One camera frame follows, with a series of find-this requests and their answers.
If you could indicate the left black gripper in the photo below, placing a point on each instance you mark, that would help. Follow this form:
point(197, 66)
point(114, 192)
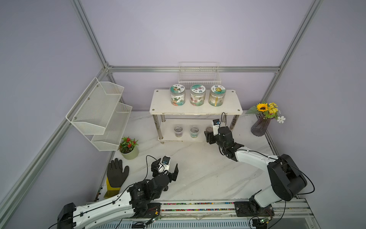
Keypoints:
point(154, 168)

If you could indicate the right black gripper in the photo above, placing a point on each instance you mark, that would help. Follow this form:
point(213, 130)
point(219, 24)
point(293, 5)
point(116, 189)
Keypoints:
point(209, 137)

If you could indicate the seed jar sunflower lid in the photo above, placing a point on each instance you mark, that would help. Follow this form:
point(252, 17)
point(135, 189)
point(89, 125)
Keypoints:
point(217, 95)

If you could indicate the seed jar purple flower lid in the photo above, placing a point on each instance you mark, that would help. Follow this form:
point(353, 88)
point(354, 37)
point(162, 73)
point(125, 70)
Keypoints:
point(197, 95)

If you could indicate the seed jar green plant lid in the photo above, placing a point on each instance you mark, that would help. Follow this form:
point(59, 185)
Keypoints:
point(177, 93)

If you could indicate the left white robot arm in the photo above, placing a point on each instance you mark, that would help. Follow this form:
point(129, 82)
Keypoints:
point(132, 203)

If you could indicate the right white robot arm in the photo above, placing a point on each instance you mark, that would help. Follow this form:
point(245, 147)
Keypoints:
point(286, 179)

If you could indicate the white two-tier shelf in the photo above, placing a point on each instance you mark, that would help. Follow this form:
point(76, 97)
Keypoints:
point(166, 116)

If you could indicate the small red flower pot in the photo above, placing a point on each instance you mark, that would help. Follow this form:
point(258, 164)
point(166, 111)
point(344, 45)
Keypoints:
point(128, 148)

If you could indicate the black rubber glove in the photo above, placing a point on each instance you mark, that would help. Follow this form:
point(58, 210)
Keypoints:
point(116, 176)

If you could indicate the sunflower bouquet in dark vase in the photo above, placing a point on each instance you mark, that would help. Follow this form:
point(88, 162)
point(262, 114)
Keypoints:
point(265, 112)

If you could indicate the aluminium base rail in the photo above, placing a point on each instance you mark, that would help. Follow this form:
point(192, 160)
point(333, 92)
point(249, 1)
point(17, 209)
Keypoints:
point(221, 214)

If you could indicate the white wire basket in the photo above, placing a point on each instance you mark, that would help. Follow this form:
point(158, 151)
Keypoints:
point(199, 73)

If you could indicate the white mesh wall rack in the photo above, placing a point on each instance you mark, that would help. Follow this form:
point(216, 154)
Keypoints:
point(100, 116)

